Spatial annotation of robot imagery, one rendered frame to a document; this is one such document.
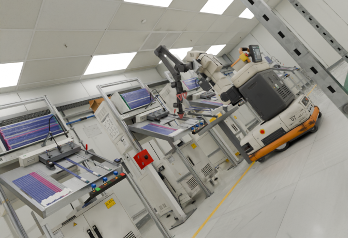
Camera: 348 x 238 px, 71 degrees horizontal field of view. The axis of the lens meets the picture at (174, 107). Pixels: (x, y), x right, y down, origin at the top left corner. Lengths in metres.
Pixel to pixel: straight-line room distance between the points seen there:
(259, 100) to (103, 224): 1.73
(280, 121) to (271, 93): 0.26
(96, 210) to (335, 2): 9.43
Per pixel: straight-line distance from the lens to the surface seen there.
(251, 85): 2.37
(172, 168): 2.97
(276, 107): 2.34
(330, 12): 10.19
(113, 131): 3.43
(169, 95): 4.48
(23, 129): 2.69
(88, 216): 2.35
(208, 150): 4.36
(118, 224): 2.43
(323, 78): 0.58
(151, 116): 3.30
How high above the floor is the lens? 0.44
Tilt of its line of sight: 11 degrees up
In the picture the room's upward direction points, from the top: 36 degrees counter-clockwise
